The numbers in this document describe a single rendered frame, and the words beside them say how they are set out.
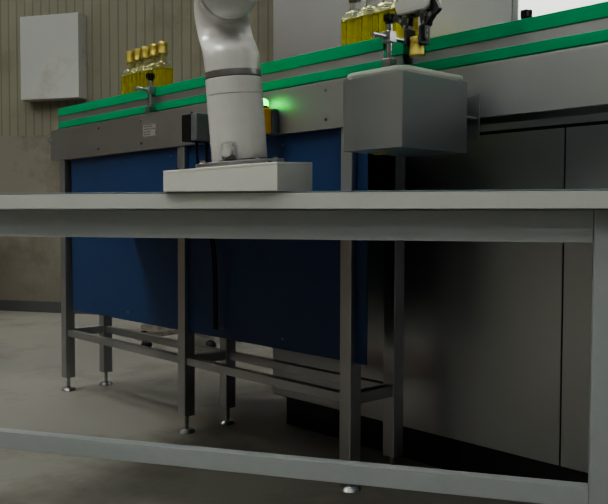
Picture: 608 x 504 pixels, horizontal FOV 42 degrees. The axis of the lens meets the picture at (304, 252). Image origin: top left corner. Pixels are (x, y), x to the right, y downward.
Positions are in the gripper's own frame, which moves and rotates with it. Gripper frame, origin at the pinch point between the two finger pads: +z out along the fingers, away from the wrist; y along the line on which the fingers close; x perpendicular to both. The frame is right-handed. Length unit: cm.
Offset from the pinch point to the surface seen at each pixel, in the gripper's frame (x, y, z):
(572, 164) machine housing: -33.1, -19.6, 28.2
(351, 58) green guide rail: -3.7, 24.6, 0.6
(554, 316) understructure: -33, -16, 64
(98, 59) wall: -127, 407, -72
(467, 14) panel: -29.5, 8.5, -11.5
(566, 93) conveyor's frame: -12.4, -30.0, 14.9
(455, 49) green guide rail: -13.8, -0.1, 0.9
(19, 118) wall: -92, 463, -33
